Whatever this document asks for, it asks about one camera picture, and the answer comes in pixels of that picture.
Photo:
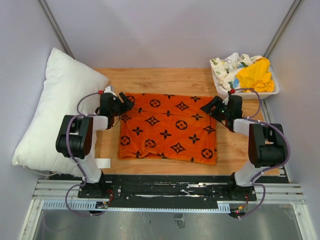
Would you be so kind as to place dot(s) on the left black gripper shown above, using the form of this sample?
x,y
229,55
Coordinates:
x,y
127,105

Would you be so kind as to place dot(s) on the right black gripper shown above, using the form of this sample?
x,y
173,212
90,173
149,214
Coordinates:
x,y
215,102

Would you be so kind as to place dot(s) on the orange monogram pillowcase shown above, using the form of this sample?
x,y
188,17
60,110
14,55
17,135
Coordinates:
x,y
165,126

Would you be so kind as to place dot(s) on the white pillow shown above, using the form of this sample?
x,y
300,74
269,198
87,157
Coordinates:
x,y
69,87

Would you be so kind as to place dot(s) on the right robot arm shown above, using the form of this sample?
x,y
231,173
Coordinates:
x,y
267,147

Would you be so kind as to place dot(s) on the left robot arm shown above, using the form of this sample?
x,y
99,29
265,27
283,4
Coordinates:
x,y
76,133

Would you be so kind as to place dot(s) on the white plastic bin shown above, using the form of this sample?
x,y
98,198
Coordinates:
x,y
248,93

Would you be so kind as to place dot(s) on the white patterned cloth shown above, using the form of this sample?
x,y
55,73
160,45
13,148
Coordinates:
x,y
225,70

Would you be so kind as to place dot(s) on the yellow cloth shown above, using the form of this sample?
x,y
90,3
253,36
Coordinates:
x,y
257,76

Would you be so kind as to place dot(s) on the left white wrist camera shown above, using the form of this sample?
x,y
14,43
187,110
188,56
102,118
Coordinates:
x,y
108,90

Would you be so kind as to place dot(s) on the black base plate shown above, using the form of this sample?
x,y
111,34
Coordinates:
x,y
164,190

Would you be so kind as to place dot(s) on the white slotted cable duct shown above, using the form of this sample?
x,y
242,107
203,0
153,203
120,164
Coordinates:
x,y
100,206

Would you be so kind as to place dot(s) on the left aluminium frame post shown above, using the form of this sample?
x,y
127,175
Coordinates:
x,y
55,27

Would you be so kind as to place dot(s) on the aluminium frame post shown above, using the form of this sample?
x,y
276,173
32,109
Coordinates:
x,y
293,9
55,27

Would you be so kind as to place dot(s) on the right aluminium frame post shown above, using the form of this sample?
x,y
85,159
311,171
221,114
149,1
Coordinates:
x,y
293,9

